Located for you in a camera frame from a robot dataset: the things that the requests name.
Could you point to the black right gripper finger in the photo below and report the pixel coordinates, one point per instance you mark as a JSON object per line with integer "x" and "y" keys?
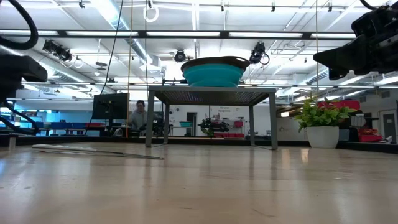
{"x": 345, "y": 56}

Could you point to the blue collapsible bowl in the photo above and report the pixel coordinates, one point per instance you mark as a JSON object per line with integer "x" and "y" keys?
{"x": 214, "y": 74}

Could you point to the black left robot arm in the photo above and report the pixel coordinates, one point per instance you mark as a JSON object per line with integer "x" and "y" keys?
{"x": 18, "y": 71}

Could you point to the background black robot arm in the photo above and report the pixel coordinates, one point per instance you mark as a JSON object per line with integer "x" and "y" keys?
{"x": 214, "y": 126}

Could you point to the green plant in white pot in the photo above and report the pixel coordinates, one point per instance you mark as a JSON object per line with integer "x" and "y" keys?
{"x": 322, "y": 137}

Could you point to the grey perforated metal shelf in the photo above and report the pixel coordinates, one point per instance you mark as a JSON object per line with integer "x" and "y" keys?
{"x": 211, "y": 90}

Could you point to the teal storage bin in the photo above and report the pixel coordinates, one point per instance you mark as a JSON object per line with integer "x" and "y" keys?
{"x": 186, "y": 124}

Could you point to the black overhead crossbar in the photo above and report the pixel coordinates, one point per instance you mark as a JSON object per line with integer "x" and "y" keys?
{"x": 141, "y": 34}

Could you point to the person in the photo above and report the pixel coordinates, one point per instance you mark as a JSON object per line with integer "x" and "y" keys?
{"x": 138, "y": 118}

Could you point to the black monitor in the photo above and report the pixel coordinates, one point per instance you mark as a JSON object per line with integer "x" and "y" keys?
{"x": 110, "y": 105}

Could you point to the black ceiling camera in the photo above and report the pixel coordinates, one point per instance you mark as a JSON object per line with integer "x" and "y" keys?
{"x": 257, "y": 53}
{"x": 180, "y": 56}
{"x": 60, "y": 53}

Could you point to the black aluminium table frame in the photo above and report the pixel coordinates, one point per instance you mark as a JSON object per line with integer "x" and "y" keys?
{"x": 202, "y": 141}

